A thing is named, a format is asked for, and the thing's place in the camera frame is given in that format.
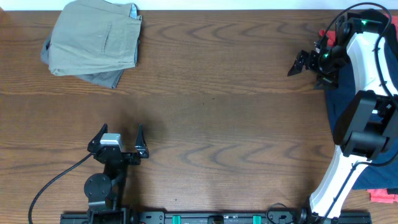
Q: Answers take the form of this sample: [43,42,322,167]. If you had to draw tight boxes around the navy blue garment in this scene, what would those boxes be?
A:
[325,43,398,190]

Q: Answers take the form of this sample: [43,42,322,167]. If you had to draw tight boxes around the red garment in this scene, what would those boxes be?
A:
[318,13,398,47]

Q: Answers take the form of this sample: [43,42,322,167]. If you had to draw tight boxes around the light khaki shorts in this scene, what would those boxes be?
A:
[48,0,142,76]

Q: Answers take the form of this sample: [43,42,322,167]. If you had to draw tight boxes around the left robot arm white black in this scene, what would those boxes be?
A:
[84,124,149,224]

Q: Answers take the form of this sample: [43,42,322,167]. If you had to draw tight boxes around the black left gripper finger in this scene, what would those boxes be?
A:
[87,123,108,152]
[135,124,149,159]

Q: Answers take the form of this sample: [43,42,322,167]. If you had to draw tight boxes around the black garment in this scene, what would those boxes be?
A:
[359,9,397,58]

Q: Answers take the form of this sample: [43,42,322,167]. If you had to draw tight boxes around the folded dark grey shorts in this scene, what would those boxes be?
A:
[40,29,124,89]

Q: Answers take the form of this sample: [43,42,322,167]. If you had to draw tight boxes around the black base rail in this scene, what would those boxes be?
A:
[59,210,373,224]

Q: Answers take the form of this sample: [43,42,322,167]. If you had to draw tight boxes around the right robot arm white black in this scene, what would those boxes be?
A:
[289,3,397,223]

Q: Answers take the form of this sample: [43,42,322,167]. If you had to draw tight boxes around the black coiled cable at rail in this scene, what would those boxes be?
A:
[264,202,296,224]

